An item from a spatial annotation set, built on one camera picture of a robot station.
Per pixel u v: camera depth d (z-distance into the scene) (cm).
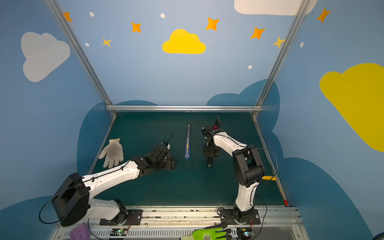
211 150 80
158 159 65
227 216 75
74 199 41
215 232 70
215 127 99
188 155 98
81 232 69
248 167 50
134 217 74
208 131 76
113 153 98
